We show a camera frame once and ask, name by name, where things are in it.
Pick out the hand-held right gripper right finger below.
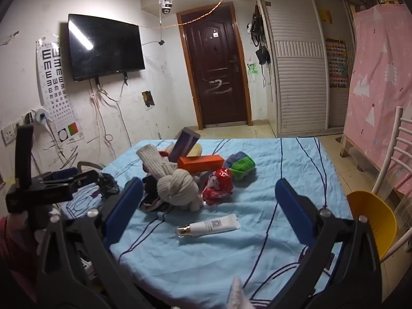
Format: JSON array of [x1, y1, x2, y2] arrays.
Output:
[[274, 178, 383, 309]]

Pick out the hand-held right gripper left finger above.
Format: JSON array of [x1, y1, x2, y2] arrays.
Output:
[[37, 177, 145, 309]]

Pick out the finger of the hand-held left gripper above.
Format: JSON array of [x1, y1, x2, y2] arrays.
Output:
[[42, 170, 99, 190], [48, 167, 81, 180]]

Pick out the dark cloth pile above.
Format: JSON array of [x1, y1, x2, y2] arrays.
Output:
[[138, 175, 171, 213]]

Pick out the long cream knit sock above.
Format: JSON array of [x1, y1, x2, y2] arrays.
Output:
[[136, 145, 178, 181]]

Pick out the knotted cream knit cloth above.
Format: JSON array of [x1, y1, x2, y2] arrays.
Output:
[[157, 168, 204, 213]]

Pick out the green cloth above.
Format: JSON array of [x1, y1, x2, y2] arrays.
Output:
[[230, 156, 256, 181]]

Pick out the red snack packet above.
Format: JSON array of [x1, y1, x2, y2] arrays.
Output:
[[202, 167, 234, 205]]

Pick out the purple box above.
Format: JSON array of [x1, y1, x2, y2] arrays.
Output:
[[168, 128, 201, 163]]

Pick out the yellow plastic bin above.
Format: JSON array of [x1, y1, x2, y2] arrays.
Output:
[[346, 191, 398, 261]]

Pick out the white cosmetic tube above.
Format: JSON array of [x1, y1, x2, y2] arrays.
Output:
[[175, 214, 241, 239]]

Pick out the orange box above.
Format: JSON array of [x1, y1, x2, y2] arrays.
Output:
[[178, 154, 225, 172]]

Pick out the person's right hand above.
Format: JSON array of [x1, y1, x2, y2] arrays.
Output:
[[227, 277, 255, 309]]

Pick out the grey round chair back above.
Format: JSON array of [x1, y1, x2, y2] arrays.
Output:
[[77, 161, 105, 172]]

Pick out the white plug adapter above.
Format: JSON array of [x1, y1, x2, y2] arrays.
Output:
[[24, 108, 50, 126]]

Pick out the light blue striped sheet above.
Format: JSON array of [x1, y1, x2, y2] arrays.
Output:
[[59, 138, 355, 306]]

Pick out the eye test chart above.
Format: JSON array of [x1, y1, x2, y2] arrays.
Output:
[[35, 35, 81, 144]]

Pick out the white metal chair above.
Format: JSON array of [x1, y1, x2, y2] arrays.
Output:
[[370, 106, 412, 261]]

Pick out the white louvered wardrobe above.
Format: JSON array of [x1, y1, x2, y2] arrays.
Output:
[[256, 0, 358, 137]]

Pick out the pink printed curtain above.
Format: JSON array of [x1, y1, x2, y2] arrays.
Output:
[[343, 5, 412, 194]]

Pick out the colourful grid poster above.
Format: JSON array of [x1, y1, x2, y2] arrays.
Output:
[[324, 37, 350, 89]]

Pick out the small black hanging bag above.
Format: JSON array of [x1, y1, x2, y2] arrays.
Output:
[[256, 47, 271, 66]]

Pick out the dark brown door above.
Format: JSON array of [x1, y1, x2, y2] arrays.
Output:
[[176, 2, 252, 129]]

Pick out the white wall socket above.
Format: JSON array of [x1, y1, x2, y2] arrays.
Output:
[[1, 123, 16, 145]]

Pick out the hanging wall cable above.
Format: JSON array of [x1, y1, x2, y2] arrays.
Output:
[[90, 79, 132, 145]]

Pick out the wooden bed frame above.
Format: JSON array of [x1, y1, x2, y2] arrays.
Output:
[[339, 3, 412, 200]]

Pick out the black wall television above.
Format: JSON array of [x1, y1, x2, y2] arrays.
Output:
[[67, 13, 146, 82]]

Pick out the orange string lights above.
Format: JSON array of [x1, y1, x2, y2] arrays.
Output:
[[138, 0, 230, 29]]

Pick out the white security camera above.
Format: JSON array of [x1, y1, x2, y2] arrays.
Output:
[[158, 0, 174, 16]]

